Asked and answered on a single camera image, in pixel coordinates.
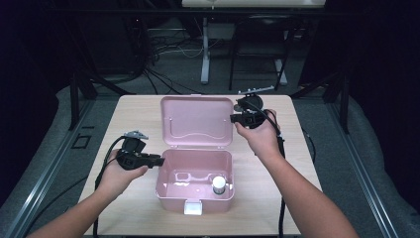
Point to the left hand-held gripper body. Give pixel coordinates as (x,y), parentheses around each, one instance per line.
(132,160)

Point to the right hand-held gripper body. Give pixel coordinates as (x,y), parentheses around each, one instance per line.
(253,115)

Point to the pink storage box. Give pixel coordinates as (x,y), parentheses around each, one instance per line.
(196,122)

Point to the white-capped small bottle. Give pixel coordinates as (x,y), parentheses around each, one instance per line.
(219,183)

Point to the person's left hand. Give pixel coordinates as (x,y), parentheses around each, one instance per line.
(115,180)

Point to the person's right hand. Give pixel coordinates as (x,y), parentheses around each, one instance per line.
(264,140)

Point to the white desk leg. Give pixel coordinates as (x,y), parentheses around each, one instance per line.
(280,71)
(205,59)

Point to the black chair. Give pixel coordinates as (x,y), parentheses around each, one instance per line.
(261,36)

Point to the white background desk top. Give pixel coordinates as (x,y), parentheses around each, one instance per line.
(257,3)

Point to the black frame post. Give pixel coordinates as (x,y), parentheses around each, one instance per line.
(344,105)
(74,102)

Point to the aluminium floor rail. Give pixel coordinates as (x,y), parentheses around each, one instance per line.
(361,172)
(43,180)

